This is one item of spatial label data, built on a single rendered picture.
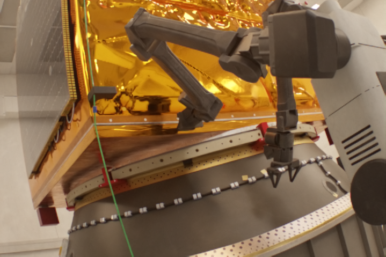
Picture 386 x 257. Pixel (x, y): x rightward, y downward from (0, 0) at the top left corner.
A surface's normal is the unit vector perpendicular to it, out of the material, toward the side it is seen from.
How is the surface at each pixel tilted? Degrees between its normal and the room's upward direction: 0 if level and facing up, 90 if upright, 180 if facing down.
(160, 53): 127
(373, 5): 90
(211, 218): 62
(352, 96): 90
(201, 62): 89
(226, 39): 74
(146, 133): 90
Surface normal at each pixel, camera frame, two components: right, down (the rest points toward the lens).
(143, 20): -0.36, -0.50
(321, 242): 0.33, -0.45
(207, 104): 0.67, 0.18
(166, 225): -0.30, -0.70
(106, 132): 0.55, -0.46
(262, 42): -0.83, -0.15
